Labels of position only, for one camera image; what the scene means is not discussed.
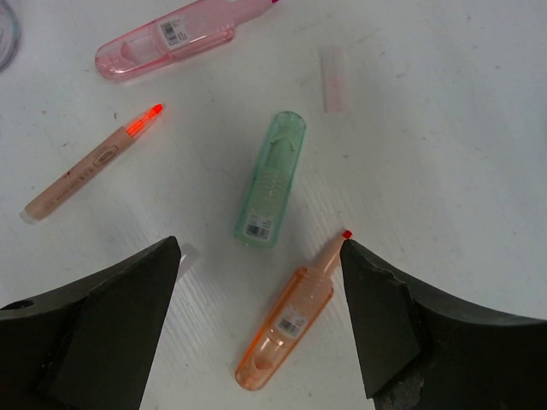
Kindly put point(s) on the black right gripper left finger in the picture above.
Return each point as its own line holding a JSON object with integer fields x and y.
{"x": 89, "y": 344}

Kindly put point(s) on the beige slim orange-tip pen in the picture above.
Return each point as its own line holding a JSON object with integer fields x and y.
{"x": 88, "y": 167}

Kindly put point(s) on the purple slim capped pen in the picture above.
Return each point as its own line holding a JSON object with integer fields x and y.
{"x": 189, "y": 254}

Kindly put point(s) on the orange chunky highlighter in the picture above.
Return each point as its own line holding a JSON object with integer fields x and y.
{"x": 299, "y": 305}

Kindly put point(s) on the pink chunky highlighter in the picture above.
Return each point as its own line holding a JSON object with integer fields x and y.
{"x": 186, "y": 32}

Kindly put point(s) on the clear pink cap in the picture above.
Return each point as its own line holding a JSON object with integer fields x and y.
{"x": 334, "y": 79}

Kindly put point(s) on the clear jar blue beads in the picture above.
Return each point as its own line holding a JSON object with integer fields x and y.
{"x": 10, "y": 35}

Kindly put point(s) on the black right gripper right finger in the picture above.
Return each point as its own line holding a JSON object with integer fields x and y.
{"x": 422, "y": 348}

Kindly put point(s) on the green chunky highlighter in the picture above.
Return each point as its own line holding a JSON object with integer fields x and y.
{"x": 265, "y": 202}

